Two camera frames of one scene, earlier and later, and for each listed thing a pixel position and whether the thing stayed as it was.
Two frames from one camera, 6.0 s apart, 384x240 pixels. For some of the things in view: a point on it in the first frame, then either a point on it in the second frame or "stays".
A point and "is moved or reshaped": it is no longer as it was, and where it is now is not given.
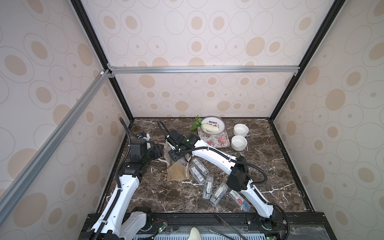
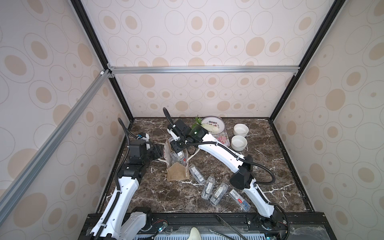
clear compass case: [200, 166] is moved or reshaped
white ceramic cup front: [238, 143] stays
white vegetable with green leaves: [209, 128] stays
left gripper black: [158, 149] stays
